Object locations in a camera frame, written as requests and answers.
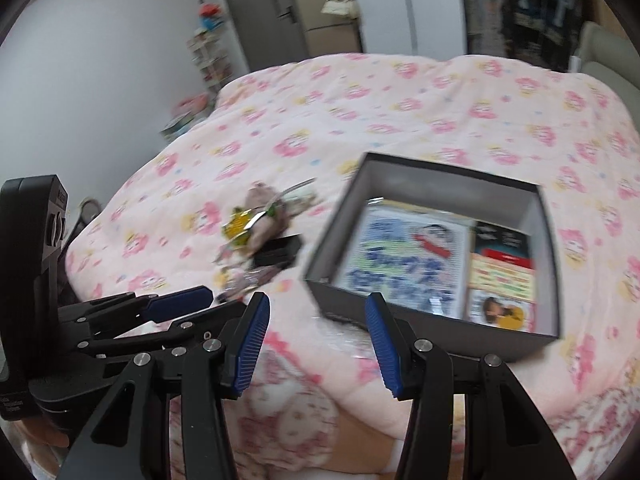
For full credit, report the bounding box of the black cardboard box container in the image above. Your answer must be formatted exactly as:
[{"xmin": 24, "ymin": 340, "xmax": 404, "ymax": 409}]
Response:
[{"xmin": 302, "ymin": 151, "xmax": 561, "ymax": 363}]

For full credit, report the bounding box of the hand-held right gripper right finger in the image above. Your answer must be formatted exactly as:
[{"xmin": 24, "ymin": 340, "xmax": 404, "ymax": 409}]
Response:
[{"xmin": 364, "ymin": 291, "xmax": 578, "ymax": 480}]

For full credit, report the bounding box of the stack of colourful boxes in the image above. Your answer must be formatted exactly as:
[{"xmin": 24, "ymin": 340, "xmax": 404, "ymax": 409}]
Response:
[{"xmin": 160, "ymin": 92, "xmax": 211, "ymax": 141}]

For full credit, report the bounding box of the pink cartoon printed blanket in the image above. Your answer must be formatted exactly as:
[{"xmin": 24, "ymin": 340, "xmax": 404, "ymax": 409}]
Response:
[{"xmin": 62, "ymin": 52, "xmax": 640, "ymax": 441}]

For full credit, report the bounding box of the person's left hand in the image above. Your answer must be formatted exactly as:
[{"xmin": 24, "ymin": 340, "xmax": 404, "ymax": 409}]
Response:
[{"xmin": 22, "ymin": 417, "xmax": 73, "ymax": 451}]

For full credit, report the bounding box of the clear wrapped trinket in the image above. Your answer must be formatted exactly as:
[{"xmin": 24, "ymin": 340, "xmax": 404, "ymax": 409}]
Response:
[{"xmin": 215, "ymin": 260, "xmax": 278, "ymax": 303}]

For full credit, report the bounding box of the red packet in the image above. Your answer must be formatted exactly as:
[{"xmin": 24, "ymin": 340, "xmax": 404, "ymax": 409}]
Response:
[{"xmin": 465, "ymin": 252, "xmax": 540, "ymax": 333}]

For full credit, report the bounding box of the beige padded headboard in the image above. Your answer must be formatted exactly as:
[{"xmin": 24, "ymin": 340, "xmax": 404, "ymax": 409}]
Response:
[{"xmin": 570, "ymin": 20, "xmax": 640, "ymax": 106}]

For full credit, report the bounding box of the white rack with toys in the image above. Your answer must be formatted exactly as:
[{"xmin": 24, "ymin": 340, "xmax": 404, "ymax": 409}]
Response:
[{"xmin": 187, "ymin": 2, "xmax": 236, "ymax": 93}]

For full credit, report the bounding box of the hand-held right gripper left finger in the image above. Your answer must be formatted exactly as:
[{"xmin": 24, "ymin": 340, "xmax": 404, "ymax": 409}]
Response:
[{"xmin": 59, "ymin": 291, "xmax": 272, "ymax": 480}]

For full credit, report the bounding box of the small black case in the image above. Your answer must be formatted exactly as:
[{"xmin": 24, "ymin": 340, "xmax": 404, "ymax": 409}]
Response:
[{"xmin": 252, "ymin": 234, "xmax": 304, "ymax": 270}]

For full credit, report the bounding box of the purple and black box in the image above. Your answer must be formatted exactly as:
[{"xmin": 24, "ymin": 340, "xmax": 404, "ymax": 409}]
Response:
[{"xmin": 470, "ymin": 220, "xmax": 533, "ymax": 261}]

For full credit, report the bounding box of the cartoon printed clear packet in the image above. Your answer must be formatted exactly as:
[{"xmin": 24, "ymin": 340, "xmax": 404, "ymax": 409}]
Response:
[{"xmin": 340, "ymin": 200, "xmax": 473, "ymax": 318}]

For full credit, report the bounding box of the white wardrobe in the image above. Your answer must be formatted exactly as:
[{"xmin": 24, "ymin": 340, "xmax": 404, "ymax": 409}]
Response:
[{"xmin": 350, "ymin": 0, "xmax": 468, "ymax": 56}]

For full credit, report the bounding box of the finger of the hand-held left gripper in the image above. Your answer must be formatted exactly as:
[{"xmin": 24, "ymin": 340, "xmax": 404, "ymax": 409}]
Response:
[
  {"xmin": 75, "ymin": 302, "xmax": 248, "ymax": 361},
  {"xmin": 57, "ymin": 285, "xmax": 216, "ymax": 326}
]

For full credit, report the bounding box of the yellow green snack packet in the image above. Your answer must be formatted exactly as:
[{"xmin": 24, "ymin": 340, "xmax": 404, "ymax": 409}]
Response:
[{"xmin": 222, "ymin": 177, "xmax": 321, "ymax": 261}]

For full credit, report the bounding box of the dark cluttered shelf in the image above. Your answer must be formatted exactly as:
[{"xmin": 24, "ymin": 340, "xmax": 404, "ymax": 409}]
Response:
[{"xmin": 457, "ymin": 0, "xmax": 596, "ymax": 73}]

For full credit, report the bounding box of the grey door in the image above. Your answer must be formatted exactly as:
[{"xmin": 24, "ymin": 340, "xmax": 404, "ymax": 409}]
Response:
[{"xmin": 215, "ymin": 0, "xmax": 308, "ymax": 73}]

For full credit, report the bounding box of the brown wooden cabinet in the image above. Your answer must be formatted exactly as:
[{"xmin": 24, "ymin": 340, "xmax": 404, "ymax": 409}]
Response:
[{"xmin": 295, "ymin": 0, "xmax": 366, "ymax": 58}]

